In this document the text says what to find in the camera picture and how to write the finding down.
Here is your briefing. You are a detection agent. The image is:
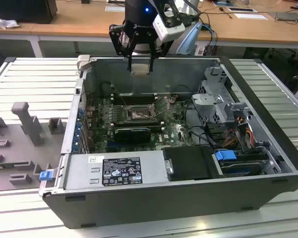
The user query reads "black plastic shroud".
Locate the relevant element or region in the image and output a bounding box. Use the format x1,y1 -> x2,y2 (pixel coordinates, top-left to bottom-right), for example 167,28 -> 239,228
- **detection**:
161,145 -> 218,181

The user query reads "black label sticker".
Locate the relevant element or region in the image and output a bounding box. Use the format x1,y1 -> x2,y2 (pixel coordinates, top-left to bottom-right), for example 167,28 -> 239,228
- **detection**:
102,156 -> 144,185

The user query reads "blue book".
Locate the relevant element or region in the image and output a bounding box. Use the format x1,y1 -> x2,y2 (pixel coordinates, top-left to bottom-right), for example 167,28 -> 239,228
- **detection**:
212,0 -> 235,7

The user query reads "hard disk in blue carrier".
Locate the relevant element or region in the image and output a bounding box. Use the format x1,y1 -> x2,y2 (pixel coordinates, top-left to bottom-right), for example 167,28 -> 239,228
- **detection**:
213,149 -> 270,178

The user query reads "blue cable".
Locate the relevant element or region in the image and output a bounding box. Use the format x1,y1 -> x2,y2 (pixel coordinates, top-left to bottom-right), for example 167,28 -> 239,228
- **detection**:
201,22 -> 219,57

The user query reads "white paper sheet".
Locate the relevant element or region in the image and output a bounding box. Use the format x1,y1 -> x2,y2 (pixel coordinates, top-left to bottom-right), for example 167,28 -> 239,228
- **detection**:
233,12 -> 268,20

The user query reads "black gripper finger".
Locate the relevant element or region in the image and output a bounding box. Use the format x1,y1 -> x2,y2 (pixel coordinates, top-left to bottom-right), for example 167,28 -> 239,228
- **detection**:
149,36 -> 174,72
108,23 -> 138,72

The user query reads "crumpled white paper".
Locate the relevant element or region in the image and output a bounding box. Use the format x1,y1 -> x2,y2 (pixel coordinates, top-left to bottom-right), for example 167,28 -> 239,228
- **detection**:
0,13 -> 20,30

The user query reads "grey case latch handle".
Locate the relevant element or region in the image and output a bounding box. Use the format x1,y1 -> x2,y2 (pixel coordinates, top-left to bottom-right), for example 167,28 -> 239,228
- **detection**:
76,55 -> 91,72

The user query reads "black box on desk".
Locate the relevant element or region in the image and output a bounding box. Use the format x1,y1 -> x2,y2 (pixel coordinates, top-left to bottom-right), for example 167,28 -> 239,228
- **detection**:
0,0 -> 58,25

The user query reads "silver power supply unit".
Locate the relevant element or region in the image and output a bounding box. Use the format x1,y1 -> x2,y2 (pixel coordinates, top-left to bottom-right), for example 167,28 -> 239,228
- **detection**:
62,150 -> 171,190

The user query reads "black open PC case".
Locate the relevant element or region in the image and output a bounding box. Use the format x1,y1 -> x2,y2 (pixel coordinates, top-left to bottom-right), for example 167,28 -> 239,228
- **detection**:
38,55 -> 298,230

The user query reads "grey parts rack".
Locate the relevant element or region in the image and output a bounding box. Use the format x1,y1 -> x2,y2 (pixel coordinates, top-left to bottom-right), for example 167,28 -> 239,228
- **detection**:
0,101 -> 68,191

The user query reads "black RAM slot bank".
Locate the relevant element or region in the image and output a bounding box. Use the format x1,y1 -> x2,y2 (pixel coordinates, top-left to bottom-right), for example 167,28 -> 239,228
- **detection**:
112,92 -> 156,105
111,119 -> 163,132

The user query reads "black graphics card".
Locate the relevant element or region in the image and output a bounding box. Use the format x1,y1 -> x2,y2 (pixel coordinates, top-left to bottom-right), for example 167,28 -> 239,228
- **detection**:
114,127 -> 151,143

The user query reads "white flat keyboard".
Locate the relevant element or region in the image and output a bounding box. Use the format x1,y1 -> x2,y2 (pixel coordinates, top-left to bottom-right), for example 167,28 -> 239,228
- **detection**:
105,5 -> 127,12

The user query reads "black cable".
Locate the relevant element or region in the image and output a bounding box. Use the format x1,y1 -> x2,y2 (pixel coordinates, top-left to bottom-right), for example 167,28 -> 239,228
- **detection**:
184,98 -> 216,147

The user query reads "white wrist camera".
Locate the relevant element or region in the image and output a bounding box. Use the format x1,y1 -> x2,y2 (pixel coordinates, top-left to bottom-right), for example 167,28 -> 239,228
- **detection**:
152,9 -> 186,42

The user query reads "dark grey laptop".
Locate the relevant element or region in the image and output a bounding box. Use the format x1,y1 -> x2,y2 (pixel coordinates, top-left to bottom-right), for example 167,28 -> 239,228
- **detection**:
268,11 -> 298,22

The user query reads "CPU socket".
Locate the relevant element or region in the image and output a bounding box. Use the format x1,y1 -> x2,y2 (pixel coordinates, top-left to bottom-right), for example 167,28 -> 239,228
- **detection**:
124,104 -> 158,122

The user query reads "white framed tablet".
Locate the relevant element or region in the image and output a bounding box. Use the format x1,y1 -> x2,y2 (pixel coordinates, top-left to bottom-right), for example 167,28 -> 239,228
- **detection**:
227,7 -> 257,13

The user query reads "silver metal drive cage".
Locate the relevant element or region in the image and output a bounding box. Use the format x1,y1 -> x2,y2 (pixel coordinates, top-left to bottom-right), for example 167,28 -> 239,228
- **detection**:
190,65 -> 255,132

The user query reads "pale blue teach pendant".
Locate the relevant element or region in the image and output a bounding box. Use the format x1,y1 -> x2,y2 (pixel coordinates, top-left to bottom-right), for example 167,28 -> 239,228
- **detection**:
175,22 -> 204,56

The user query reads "silver CPU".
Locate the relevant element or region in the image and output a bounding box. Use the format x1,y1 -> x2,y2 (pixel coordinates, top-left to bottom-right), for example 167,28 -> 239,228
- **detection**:
130,63 -> 150,76

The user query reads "green motherboard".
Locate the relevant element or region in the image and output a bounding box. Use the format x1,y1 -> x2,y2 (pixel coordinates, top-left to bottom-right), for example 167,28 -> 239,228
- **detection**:
85,95 -> 209,153

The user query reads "wooden desk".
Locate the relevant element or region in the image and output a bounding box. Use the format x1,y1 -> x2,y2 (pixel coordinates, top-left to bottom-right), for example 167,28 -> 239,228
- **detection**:
31,0 -> 298,50
0,0 -> 59,59

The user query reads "orange yellow wire bundle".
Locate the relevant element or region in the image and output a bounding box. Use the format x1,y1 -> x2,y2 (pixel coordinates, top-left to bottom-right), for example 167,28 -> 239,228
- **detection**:
223,116 -> 255,149

